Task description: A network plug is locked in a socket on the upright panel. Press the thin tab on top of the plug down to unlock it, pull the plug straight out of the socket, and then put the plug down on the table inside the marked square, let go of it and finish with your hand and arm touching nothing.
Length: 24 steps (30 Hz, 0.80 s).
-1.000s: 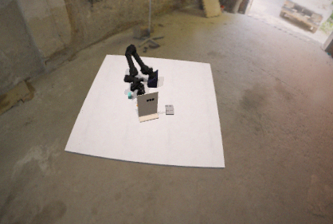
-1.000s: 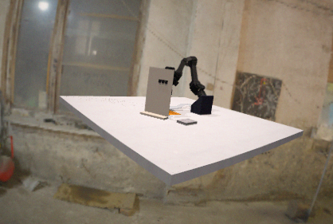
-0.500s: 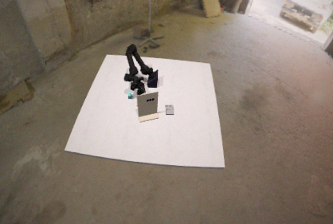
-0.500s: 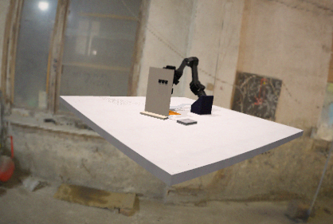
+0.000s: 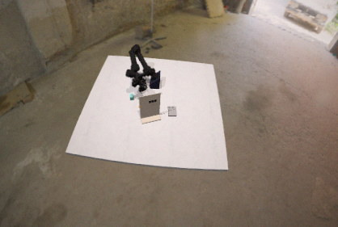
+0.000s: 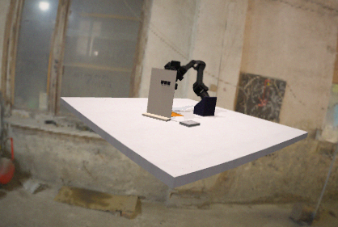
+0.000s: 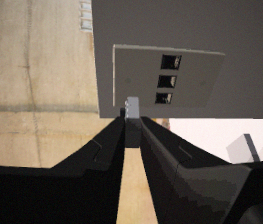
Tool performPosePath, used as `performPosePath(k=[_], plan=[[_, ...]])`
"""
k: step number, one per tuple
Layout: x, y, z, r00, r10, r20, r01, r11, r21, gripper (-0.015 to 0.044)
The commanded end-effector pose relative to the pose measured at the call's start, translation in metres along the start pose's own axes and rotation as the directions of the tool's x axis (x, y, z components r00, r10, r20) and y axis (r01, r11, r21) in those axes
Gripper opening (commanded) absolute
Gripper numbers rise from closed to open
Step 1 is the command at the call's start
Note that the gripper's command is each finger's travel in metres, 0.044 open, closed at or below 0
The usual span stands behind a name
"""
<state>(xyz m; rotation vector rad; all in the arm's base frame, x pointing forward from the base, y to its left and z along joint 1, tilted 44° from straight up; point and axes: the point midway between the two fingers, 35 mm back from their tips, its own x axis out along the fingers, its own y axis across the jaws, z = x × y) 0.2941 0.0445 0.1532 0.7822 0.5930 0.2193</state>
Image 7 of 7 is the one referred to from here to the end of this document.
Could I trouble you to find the grey panel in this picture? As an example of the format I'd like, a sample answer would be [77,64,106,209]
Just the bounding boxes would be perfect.
[90,0,263,119]

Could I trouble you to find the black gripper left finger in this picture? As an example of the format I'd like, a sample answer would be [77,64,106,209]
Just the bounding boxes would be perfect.
[0,116,126,224]

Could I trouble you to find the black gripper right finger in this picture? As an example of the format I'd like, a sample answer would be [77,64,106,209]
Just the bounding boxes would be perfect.
[140,116,263,224]

